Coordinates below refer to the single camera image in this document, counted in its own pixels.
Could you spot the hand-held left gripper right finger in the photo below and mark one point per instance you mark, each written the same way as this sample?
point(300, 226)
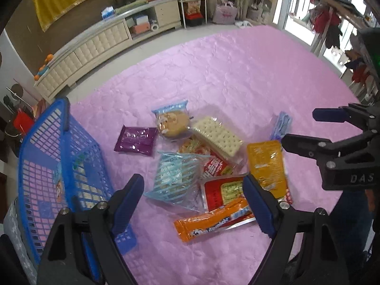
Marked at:
point(259, 207)

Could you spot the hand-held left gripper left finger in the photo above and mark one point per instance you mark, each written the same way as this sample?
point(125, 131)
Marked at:
point(128, 204)

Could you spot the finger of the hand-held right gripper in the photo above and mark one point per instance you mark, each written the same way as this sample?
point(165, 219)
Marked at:
point(299, 144)
point(326, 115)

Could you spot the blue gum packet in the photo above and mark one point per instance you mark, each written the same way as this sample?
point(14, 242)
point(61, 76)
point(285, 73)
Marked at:
point(282, 124)

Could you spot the red white stick packet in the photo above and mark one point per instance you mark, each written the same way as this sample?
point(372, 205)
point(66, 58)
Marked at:
point(287, 194)

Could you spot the orange yellow packet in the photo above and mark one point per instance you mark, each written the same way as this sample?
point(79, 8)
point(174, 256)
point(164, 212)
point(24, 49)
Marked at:
point(264, 163)

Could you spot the red packet with pale label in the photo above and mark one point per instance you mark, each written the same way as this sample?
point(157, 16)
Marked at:
point(219, 193)

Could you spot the blue striped clear packet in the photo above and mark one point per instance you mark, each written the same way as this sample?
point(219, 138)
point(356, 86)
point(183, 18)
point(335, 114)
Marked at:
point(172, 178)

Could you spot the long orange snack packet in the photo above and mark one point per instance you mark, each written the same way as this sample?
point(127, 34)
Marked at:
point(202, 225)

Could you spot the red and clear snack packet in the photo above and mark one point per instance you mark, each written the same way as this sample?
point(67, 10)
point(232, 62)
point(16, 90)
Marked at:
point(215, 166)

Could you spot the purple snack packet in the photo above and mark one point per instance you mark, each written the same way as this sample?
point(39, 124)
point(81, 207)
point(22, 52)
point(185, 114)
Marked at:
point(135, 139)

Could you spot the clear packet of white crackers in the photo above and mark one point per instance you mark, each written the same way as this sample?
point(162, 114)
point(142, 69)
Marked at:
point(216, 136)

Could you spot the round cake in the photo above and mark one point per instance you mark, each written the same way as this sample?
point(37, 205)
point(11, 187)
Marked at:
point(173, 121)

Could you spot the blue plastic mesh basket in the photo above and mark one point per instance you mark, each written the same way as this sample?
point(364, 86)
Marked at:
point(44, 142)

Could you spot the pink quilted blanket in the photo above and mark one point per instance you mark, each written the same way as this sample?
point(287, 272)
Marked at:
point(237, 80)

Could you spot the hanging red clothes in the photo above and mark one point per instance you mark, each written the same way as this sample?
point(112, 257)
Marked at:
point(325, 20)

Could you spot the white slippers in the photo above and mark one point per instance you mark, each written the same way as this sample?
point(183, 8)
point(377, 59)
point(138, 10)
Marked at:
point(243, 23)

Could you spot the red bucket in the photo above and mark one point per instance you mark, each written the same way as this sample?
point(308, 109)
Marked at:
point(22, 123)

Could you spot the pink shopping bag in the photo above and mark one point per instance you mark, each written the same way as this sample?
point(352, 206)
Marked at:
point(224, 13)

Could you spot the orange and blue toy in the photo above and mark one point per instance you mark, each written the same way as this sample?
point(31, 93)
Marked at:
point(44, 69)

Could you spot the round mirror on stand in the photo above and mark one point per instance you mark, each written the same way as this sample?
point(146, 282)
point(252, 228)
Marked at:
point(15, 90)

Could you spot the cream tufted low cabinet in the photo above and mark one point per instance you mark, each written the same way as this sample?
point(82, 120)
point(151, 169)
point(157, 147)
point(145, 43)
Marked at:
point(95, 44)

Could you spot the printed snack box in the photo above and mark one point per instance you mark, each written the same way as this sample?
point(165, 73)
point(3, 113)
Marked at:
point(194, 8)

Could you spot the orange box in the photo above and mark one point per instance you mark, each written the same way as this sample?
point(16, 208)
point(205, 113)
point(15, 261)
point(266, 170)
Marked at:
point(140, 28)

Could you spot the white metal rack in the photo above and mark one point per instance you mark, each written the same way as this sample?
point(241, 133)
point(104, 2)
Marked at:
point(181, 12)

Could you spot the white tape roll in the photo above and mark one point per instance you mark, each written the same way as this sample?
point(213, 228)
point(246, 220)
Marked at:
point(154, 26)

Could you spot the blue tissue box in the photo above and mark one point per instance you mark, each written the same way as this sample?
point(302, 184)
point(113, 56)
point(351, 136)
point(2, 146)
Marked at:
point(107, 12)

